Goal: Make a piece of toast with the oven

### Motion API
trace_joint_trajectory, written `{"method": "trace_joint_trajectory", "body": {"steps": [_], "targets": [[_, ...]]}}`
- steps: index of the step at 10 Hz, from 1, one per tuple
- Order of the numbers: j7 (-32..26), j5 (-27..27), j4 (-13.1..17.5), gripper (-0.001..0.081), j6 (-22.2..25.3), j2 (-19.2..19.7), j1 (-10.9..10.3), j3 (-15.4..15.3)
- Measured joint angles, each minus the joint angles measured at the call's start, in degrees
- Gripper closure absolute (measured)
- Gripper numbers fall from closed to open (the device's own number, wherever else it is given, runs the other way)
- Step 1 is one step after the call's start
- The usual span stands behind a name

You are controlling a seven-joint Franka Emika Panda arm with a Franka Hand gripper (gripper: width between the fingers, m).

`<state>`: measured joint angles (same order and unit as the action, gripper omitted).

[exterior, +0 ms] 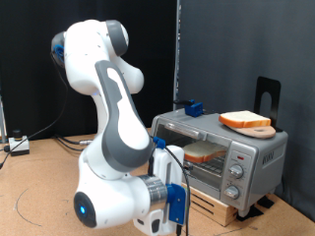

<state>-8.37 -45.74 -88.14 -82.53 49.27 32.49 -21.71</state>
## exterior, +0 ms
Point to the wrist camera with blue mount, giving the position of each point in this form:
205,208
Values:
177,205

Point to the grey emergency stop box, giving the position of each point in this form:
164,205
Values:
19,146

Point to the black foam pad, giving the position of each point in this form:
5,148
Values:
266,202
249,213

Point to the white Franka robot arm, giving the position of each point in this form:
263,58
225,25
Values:
121,131

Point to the silver toaster oven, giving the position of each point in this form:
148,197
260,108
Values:
262,157

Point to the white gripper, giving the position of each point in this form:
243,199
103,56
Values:
160,167

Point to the short metal pole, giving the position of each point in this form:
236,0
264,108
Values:
2,121

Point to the white bread slice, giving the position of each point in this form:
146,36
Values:
203,150
242,119

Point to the round wooden board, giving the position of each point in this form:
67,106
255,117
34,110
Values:
259,132

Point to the black backdrop curtain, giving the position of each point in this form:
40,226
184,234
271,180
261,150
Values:
29,49

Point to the tall aluminium pole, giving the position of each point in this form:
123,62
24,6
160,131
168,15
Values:
177,49

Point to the slatted wooden crate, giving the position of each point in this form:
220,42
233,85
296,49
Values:
226,214

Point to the black metal bookend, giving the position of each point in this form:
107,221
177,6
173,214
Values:
267,84

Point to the metal spatula with blue block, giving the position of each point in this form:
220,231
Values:
193,109

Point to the silver oven knob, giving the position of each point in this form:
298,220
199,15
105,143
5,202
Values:
231,192
236,171

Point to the grey backdrop curtain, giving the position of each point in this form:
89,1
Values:
246,42

